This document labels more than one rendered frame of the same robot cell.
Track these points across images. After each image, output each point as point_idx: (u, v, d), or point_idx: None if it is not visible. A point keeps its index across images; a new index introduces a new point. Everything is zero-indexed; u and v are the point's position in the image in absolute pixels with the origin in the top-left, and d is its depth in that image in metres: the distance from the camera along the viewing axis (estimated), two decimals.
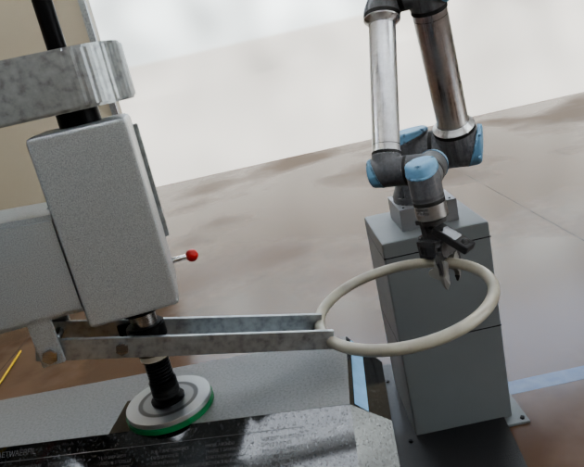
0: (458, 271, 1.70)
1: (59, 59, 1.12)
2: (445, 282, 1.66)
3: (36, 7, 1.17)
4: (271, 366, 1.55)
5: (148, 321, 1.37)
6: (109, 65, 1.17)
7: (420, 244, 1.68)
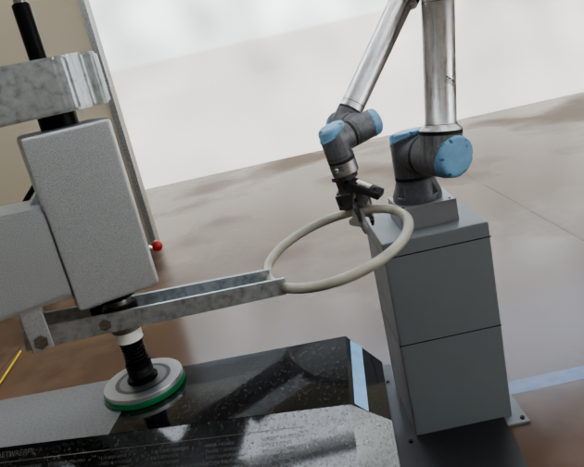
0: (373, 217, 1.99)
1: (52, 67, 1.26)
2: (363, 227, 1.95)
3: (20, 21, 1.30)
4: (271, 366, 1.55)
5: (124, 299, 1.50)
6: (93, 72, 1.33)
7: (338, 197, 1.95)
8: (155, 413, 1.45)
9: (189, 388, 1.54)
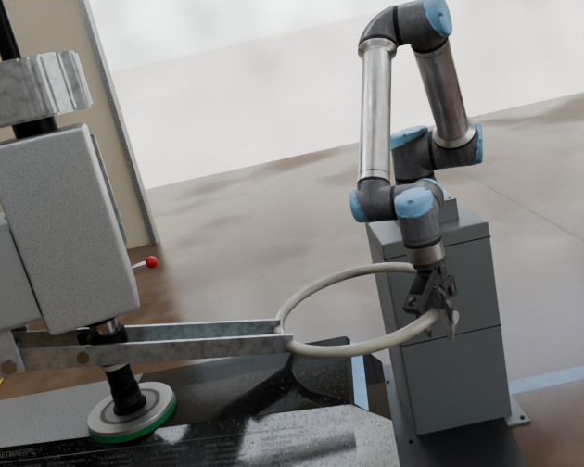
0: (446, 331, 1.43)
1: (16, 69, 1.13)
2: None
3: None
4: (271, 366, 1.55)
5: (109, 329, 1.38)
6: (66, 75, 1.19)
7: None
8: None
9: (189, 388, 1.54)
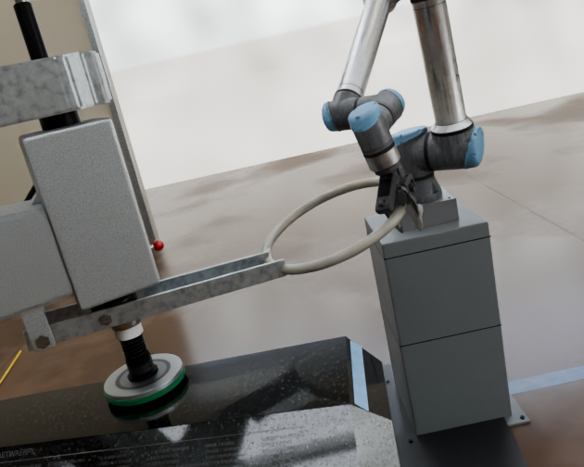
0: (415, 222, 1.64)
1: (54, 67, 1.26)
2: None
3: (22, 21, 1.30)
4: (271, 366, 1.55)
5: None
6: (95, 72, 1.33)
7: None
8: (155, 413, 1.45)
9: (189, 388, 1.54)
